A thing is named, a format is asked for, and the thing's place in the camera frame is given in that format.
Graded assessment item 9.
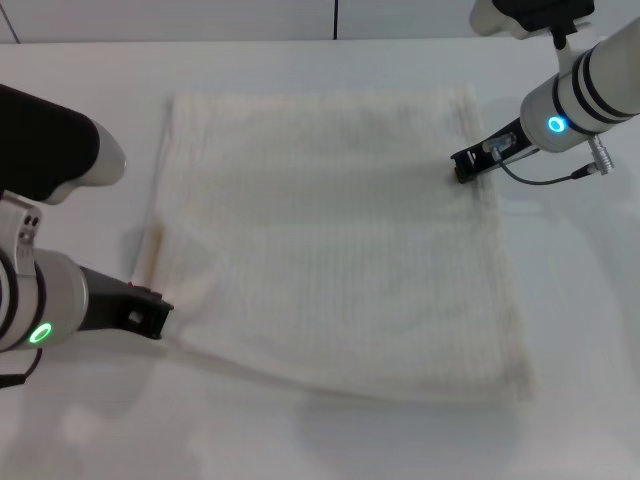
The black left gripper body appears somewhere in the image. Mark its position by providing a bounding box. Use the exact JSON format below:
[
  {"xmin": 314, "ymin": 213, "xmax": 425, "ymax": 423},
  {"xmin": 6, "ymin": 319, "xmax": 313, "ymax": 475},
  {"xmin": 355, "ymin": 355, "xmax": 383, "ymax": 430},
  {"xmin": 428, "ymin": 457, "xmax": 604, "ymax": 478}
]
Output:
[{"xmin": 80, "ymin": 265, "xmax": 152, "ymax": 333}]

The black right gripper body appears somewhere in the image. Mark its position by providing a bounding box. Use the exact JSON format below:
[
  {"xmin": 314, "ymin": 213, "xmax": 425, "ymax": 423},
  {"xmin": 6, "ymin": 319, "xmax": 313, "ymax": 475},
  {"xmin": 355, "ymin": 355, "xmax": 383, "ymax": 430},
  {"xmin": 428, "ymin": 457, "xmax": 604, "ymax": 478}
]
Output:
[{"xmin": 471, "ymin": 119, "xmax": 540, "ymax": 177}]

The white ribbed towel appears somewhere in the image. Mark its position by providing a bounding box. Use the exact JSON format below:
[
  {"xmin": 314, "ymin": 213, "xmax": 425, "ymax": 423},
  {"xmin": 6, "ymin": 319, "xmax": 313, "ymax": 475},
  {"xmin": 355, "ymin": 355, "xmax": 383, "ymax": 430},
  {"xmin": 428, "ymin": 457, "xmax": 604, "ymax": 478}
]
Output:
[{"xmin": 132, "ymin": 84, "xmax": 541, "ymax": 404}]

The grey right gripper cable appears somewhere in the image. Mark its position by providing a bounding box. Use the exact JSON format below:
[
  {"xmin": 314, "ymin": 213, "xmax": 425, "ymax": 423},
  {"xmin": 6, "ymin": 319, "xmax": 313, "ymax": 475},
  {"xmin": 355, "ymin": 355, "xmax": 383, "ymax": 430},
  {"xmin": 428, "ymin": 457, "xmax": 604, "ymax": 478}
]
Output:
[{"xmin": 492, "ymin": 134, "xmax": 605, "ymax": 185}]

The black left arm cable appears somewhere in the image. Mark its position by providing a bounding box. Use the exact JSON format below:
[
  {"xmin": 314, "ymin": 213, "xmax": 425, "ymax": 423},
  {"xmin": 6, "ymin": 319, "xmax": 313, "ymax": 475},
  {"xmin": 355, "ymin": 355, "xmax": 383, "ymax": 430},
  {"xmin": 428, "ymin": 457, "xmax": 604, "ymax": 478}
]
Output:
[{"xmin": 0, "ymin": 347, "xmax": 44, "ymax": 390}]

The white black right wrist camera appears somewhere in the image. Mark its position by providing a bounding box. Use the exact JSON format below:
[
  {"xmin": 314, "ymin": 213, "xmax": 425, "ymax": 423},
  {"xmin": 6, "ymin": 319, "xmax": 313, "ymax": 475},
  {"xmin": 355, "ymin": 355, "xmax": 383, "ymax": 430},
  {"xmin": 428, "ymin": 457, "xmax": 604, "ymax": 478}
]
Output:
[{"xmin": 468, "ymin": 0, "xmax": 597, "ymax": 40}]

